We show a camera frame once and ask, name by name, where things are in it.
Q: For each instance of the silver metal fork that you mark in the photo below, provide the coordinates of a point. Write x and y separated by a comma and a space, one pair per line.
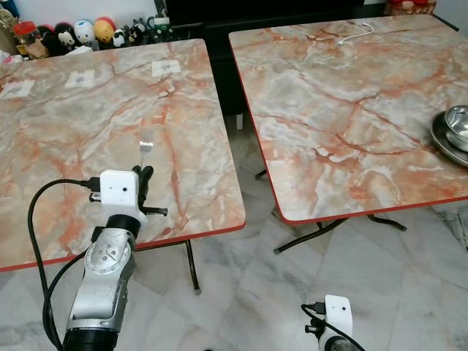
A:
146, 145

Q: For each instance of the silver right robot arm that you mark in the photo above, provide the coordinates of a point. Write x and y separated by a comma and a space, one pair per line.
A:
340, 344

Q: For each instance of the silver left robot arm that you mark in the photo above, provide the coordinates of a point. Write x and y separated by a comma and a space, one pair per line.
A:
106, 263

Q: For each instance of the marble folding table with labels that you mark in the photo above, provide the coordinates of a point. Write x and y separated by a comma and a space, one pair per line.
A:
73, 146

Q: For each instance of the white paper label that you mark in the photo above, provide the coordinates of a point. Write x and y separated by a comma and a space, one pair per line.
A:
16, 88
166, 68
80, 80

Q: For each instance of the stainless steel bowl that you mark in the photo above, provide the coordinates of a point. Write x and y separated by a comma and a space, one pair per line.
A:
459, 124

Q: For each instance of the stainless steel plate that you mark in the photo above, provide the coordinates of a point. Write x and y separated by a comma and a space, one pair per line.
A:
441, 142

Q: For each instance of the small panda figure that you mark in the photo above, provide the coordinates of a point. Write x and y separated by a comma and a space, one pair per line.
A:
118, 38

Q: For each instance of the small black figure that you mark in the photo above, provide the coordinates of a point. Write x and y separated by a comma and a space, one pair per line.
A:
135, 34

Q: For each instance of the dark green figure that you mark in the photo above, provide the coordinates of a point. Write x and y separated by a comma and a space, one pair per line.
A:
159, 29

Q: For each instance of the orange yellow round figure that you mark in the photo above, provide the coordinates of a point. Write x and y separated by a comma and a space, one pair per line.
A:
104, 29

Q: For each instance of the white blue round figure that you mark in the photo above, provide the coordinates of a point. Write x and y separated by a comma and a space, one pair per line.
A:
85, 31

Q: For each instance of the black mouse figure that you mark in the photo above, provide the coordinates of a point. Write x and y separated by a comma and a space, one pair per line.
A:
62, 38

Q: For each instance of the red lidded jar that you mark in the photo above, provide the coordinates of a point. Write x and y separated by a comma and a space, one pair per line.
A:
26, 36

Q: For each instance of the red basket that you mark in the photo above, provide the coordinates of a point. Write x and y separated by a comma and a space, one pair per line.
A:
409, 6

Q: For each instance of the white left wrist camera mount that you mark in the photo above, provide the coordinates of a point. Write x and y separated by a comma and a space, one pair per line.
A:
119, 191

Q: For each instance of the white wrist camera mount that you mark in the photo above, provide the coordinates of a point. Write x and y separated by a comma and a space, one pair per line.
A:
339, 313
119, 191

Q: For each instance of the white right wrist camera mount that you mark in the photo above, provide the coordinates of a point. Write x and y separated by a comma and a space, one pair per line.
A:
339, 313

